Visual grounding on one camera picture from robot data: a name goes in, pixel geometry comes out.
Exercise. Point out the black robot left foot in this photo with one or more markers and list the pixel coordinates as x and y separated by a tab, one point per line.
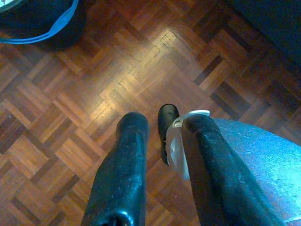
168	115

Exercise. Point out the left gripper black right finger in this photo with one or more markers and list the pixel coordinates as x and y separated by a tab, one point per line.
225	183

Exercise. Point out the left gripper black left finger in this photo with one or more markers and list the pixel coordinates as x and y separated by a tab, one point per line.
122	176

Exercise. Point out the dark blue-grey furniture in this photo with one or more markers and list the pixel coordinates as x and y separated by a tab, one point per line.
270	18

